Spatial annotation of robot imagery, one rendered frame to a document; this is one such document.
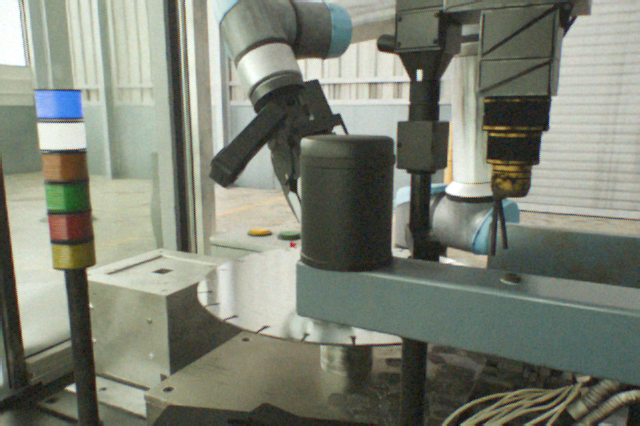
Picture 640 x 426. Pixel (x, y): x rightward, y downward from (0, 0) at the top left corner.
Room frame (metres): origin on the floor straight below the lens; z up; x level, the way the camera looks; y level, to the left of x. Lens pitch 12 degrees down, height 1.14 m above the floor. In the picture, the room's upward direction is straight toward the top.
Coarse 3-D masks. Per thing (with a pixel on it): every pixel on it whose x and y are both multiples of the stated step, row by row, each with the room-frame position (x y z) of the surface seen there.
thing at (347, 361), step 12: (324, 348) 0.56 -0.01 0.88; (336, 348) 0.55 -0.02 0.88; (348, 348) 0.55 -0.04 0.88; (360, 348) 0.55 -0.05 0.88; (372, 348) 0.57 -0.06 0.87; (324, 360) 0.56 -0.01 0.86; (336, 360) 0.55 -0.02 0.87; (348, 360) 0.55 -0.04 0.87; (360, 360) 0.55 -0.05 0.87; (372, 360) 0.57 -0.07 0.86; (336, 372) 0.55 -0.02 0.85; (348, 372) 0.55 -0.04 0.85; (360, 372) 0.55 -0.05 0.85
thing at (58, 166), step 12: (48, 156) 0.56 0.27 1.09; (60, 156) 0.56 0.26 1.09; (72, 156) 0.56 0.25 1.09; (84, 156) 0.58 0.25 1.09; (48, 168) 0.56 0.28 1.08; (60, 168) 0.56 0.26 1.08; (72, 168) 0.56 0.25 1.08; (84, 168) 0.58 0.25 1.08; (48, 180) 0.56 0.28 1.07; (60, 180) 0.56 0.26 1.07; (72, 180) 0.56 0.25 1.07
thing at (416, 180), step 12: (420, 72) 0.55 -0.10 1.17; (420, 180) 0.56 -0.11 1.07; (420, 192) 0.56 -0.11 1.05; (420, 204) 0.56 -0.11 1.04; (420, 216) 0.56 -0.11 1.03; (408, 228) 0.56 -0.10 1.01; (420, 228) 0.56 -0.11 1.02; (408, 240) 0.55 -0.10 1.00; (420, 240) 0.51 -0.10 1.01; (432, 240) 0.51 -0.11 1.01; (420, 252) 0.50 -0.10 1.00; (432, 252) 0.50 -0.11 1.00
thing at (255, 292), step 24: (240, 264) 0.64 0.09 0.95; (264, 264) 0.64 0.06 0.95; (288, 264) 0.64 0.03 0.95; (216, 288) 0.55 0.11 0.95; (240, 288) 0.55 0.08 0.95; (264, 288) 0.55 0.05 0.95; (288, 288) 0.55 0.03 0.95; (216, 312) 0.48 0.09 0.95; (240, 312) 0.48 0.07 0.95; (264, 312) 0.48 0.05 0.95; (288, 312) 0.48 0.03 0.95; (264, 336) 0.43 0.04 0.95; (288, 336) 0.43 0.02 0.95; (312, 336) 0.43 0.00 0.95; (336, 336) 0.43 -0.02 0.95; (360, 336) 0.43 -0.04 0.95; (384, 336) 0.43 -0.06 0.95
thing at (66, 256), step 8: (88, 240) 0.57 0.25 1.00; (56, 248) 0.56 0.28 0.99; (64, 248) 0.56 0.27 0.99; (72, 248) 0.56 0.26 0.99; (80, 248) 0.56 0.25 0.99; (88, 248) 0.57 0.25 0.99; (56, 256) 0.56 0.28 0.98; (64, 256) 0.56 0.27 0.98; (72, 256) 0.56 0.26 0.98; (80, 256) 0.56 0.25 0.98; (88, 256) 0.57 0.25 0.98; (56, 264) 0.56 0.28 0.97; (64, 264) 0.56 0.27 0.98; (72, 264) 0.56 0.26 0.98; (80, 264) 0.56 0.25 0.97; (88, 264) 0.57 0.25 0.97; (96, 264) 0.58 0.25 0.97
